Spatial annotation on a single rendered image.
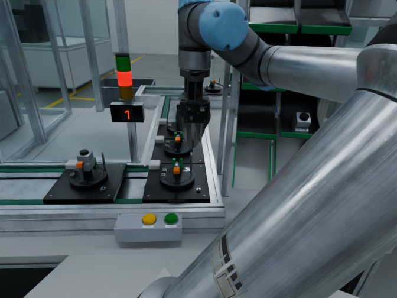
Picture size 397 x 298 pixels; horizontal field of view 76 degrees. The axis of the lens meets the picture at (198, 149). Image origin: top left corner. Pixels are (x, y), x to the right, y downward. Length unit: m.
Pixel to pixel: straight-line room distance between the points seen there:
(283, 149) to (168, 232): 0.53
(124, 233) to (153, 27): 11.04
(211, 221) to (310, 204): 0.75
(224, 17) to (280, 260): 0.37
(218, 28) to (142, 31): 11.33
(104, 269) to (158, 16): 11.06
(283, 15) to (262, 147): 0.45
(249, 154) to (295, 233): 0.81
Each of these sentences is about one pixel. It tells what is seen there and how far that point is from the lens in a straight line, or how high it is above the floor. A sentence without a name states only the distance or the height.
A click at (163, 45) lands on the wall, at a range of 11.60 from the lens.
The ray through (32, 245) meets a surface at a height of 0.86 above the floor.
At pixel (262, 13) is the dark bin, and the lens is 0.88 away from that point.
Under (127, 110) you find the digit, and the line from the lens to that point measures 1.00.
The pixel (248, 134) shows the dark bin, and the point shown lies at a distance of 0.85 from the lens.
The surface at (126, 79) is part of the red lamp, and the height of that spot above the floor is 1.33.
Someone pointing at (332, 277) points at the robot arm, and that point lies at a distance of 0.19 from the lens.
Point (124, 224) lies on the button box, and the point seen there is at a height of 0.96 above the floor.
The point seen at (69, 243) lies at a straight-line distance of 0.99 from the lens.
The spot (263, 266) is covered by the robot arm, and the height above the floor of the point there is 1.40.
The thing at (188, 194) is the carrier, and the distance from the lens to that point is 0.93.
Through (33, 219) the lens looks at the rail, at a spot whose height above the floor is 0.93.
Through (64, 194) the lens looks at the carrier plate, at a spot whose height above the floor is 0.97.
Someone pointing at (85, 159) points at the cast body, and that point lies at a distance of 1.00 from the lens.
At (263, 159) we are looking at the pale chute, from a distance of 0.98.
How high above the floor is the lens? 1.55
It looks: 28 degrees down
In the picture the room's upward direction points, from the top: 2 degrees clockwise
